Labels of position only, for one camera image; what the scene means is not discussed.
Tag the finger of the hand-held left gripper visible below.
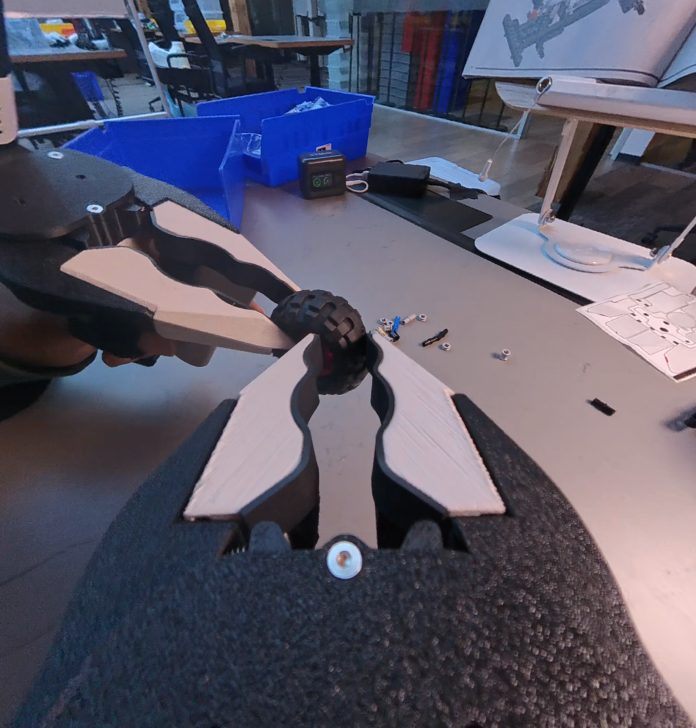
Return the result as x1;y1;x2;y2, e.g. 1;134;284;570
60;239;296;369
150;201;302;299

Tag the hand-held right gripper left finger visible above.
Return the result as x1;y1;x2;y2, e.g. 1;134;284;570
183;334;324;533

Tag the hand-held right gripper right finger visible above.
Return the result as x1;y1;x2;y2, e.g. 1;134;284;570
369;336;508;535

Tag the black lego wheel red hub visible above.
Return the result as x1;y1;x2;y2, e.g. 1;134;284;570
271;289;381;395

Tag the white printed sticker sheet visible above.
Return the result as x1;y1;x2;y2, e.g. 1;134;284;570
578;282;696;382

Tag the person's left forearm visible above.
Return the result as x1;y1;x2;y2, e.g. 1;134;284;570
0;355;53;431

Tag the lego instruction booklet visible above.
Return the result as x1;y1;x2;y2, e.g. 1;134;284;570
462;0;696;89

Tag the person's left hand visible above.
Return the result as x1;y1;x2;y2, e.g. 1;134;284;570
0;279;172;372

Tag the small black device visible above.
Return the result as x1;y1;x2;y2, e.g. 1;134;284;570
299;151;349;201

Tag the black power adapter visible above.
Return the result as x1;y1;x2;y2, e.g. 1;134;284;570
371;162;432;199

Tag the black office chair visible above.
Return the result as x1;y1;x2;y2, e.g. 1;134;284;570
149;0;252;109

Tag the white plastic stand base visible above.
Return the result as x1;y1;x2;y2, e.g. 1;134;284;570
476;75;696;303

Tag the thin metal rod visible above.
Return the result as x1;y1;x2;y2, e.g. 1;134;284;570
483;135;522;183
653;196;696;265

